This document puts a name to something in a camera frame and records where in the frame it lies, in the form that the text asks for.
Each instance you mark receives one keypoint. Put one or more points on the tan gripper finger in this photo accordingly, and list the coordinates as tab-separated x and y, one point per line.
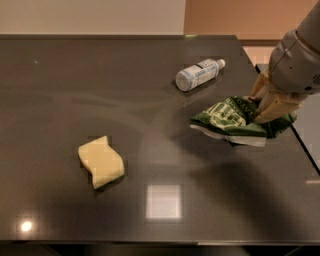
274	103
261	87

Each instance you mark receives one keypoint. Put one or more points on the grey robot gripper body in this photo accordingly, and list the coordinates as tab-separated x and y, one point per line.
292	68

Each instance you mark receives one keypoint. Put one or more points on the green jalapeno chip bag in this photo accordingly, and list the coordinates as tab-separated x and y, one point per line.
232	120

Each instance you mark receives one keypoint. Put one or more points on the grey side table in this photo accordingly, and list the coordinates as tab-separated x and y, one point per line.
307	129

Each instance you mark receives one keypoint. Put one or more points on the clear plastic water bottle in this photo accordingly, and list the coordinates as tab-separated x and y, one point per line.
198	74

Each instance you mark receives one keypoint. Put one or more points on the yellow wavy sponge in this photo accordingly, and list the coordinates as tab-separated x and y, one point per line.
101	161

